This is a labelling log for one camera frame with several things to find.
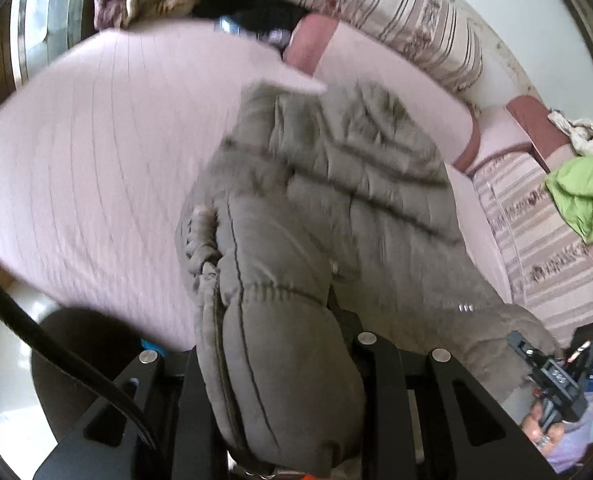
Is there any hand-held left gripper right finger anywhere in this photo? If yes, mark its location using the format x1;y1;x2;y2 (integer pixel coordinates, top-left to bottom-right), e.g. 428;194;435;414
326;305;559;480

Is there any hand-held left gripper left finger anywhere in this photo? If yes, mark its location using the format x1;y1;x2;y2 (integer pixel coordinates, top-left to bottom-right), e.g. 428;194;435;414
34;347;227;480

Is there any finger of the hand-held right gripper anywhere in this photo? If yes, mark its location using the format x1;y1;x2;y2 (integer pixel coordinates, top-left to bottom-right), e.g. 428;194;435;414
507;331;544;362

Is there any olive quilted hooded jacket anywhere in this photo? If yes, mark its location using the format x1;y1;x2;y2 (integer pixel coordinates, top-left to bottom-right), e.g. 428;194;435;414
175;82;559;478

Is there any person's right forearm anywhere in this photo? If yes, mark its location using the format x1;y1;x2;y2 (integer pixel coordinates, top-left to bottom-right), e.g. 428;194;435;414
546;407;593;474

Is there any person's right hand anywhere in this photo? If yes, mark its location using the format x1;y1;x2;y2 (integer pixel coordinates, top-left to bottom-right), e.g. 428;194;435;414
521;400;579;457

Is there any striped floral seat cushion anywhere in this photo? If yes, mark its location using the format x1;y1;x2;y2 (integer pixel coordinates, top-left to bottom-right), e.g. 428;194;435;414
469;152;593;331

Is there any green cloth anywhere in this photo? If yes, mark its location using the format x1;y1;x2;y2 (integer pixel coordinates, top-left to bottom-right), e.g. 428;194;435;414
545;157;593;246

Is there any cream crumpled cloth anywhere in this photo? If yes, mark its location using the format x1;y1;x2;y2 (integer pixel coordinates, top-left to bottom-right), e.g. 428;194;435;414
547;110;593;158

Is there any dark pink cushion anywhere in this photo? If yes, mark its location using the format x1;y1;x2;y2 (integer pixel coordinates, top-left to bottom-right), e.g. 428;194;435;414
471;95;577;176

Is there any bed with pink quilted cover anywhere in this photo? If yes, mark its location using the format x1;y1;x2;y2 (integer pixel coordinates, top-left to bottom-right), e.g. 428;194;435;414
0;25;517;356

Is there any pink bolster cushion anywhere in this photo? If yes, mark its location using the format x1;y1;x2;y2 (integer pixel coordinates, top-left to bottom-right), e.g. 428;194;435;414
282;14;481;171

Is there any large striped floral pillow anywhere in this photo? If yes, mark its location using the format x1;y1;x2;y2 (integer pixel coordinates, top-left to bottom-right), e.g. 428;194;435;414
271;0;484;93

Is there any clear plastic bag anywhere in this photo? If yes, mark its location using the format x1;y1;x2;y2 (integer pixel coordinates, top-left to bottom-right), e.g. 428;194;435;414
216;16;292;46

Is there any black clothing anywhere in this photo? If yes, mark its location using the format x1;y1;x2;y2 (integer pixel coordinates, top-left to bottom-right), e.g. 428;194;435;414
191;0;309;33

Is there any stained glass window panel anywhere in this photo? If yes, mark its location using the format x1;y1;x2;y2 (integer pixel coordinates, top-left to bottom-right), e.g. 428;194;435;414
9;0;94;86

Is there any thick black strap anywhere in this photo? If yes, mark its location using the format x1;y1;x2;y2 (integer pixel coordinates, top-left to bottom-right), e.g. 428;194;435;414
0;260;162;480

